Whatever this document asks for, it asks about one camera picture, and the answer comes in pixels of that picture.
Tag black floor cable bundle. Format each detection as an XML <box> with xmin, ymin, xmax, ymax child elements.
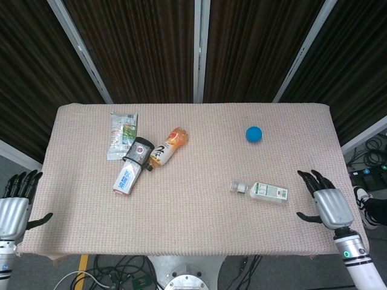
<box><xmin>223</xmin><ymin>255</ymin><xmax>264</xmax><ymax>290</ymax></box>
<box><xmin>90</xmin><ymin>255</ymin><xmax>158</xmax><ymax>290</ymax></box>

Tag black coiled cables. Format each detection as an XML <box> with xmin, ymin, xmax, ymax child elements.
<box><xmin>347</xmin><ymin>129</ymin><xmax>387</xmax><ymax>170</ymax></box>

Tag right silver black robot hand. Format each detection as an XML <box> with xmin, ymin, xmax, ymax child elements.
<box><xmin>296</xmin><ymin>169</ymin><xmax>355</xmax><ymax>231</ymax></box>

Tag white green snack packet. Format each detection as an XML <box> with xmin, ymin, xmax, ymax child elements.
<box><xmin>106</xmin><ymin>111</ymin><xmax>139</xmax><ymax>161</ymax></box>

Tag black round can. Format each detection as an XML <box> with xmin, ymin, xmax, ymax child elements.
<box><xmin>122</xmin><ymin>137</ymin><xmax>155</xmax><ymax>166</ymax></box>

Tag pink woven table cloth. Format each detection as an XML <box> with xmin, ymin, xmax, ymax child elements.
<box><xmin>16</xmin><ymin>103</ymin><xmax>370</xmax><ymax>263</ymax></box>

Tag dark brown divider panel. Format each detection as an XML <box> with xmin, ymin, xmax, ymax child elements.
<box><xmin>281</xmin><ymin>0</ymin><xmax>387</xmax><ymax>146</ymax></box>
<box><xmin>0</xmin><ymin>0</ymin><xmax>105</xmax><ymax>164</ymax></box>
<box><xmin>204</xmin><ymin>0</ymin><xmax>327</xmax><ymax>103</ymax></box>
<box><xmin>63</xmin><ymin>0</ymin><xmax>195</xmax><ymax>104</ymax></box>

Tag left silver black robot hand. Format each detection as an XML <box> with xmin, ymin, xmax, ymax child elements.
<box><xmin>0</xmin><ymin>170</ymin><xmax>54</xmax><ymax>241</ymax></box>

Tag black white sneaker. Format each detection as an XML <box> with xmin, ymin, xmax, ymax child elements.
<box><xmin>353</xmin><ymin>185</ymin><xmax>379</xmax><ymax>230</ymax></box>

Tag white blue toothpaste box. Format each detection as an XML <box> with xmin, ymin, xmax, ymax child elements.
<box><xmin>112</xmin><ymin>159</ymin><xmax>143</xmax><ymax>198</ymax></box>

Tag green circuit board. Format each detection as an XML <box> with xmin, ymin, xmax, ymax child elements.
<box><xmin>131</xmin><ymin>276</ymin><xmax>152</xmax><ymax>290</ymax></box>

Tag white floor cable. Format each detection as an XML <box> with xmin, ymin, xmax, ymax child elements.
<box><xmin>54</xmin><ymin>270</ymin><xmax>114</xmax><ymax>290</ymax></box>

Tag black trouser leg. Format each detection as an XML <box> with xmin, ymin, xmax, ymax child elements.
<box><xmin>364</xmin><ymin>196</ymin><xmax>387</xmax><ymax>226</ymax></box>

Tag blue ball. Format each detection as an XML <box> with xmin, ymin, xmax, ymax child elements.
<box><xmin>245</xmin><ymin>126</ymin><xmax>264</xmax><ymax>144</ymax></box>

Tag black power box green lights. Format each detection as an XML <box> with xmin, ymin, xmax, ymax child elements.
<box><xmin>349</xmin><ymin>164</ymin><xmax>387</xmax><ymax>191</ymax></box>

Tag clear plastic bottle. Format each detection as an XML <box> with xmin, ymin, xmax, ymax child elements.
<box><xmin>230</xmin><ymin>180</ymin><xmax>289</xmax><ymax>204</ymax></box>

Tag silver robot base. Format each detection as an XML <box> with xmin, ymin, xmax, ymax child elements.
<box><xmin>148</xmin><ymin>255</ymin><xmax>227</xmax><ymax>290</ymax></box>

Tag orange drink bottle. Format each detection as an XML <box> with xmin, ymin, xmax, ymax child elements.
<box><xmin>144</xmin><ymin>126</ymin><xmax>190</xmax><ymax>172</ymax></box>

